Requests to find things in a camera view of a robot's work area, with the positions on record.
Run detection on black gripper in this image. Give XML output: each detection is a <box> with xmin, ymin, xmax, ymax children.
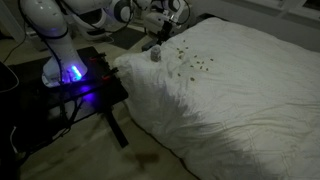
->
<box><xmin>156</xmin><ymin>19</ymin><xmax>174</xmax><ymax>46</ymax></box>

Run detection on small grey cup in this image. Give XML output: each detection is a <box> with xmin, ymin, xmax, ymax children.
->
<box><xmin>149</xmin><ymin>45</ymin><xmax>163</xmax><ymax>63</ymax></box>

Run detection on white bed duvet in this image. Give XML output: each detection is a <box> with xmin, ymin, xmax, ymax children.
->
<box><xmin>113</xmin><ymin>16</ymin><xmax>320</xmax><ymax>180</ymax></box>

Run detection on white armchair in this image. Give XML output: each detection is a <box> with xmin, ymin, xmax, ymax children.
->
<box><xmin>143</xmin><ymin>3</ymin><xmax>196</xmax><ymax>36</ymax></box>

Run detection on dark floor mat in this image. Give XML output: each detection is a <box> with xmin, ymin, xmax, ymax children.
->
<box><xmin>108</xmin><ymin>26</ymin><xmax>148</xmax><ymax>51</ymax></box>

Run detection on white round litter box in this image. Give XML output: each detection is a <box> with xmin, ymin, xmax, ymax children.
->
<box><xmin>69</xmin><ymin>9</ymin><xmax>116</xmax><ymax>42</ymax></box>

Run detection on black robot table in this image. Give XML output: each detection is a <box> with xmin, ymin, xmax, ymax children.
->
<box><xmin>0</xmin><ymin>45</ymin><xmax>130</xmax><ymax>168</ymax></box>

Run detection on black clamp red handle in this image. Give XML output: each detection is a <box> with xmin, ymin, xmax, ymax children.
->
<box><xmin>87</xmin><ymin>52</ymin><xmax>108</xmax><ymax>65</ymax></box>
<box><xmin>100</xmin><ymin>67</ymin><xmax>121</xmax><ymax>83</ymax></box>

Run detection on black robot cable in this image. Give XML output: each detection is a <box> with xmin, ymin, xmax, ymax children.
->
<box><xmin>14</xmin><ymin>0</ymin><xmax>192</xmax><ymax>87</ymax></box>

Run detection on black cable bundle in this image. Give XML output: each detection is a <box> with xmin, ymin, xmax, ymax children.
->
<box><xmin>49</xmin><ymin>96</ymin><xmax>88</xmax><ymax>141</ymax></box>

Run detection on thin white cable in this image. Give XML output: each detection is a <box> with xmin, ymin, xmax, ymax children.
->
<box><xmin>0</xmin><ymin>61</ymin><xmax>20</xmax><ymax>94</ymax></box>

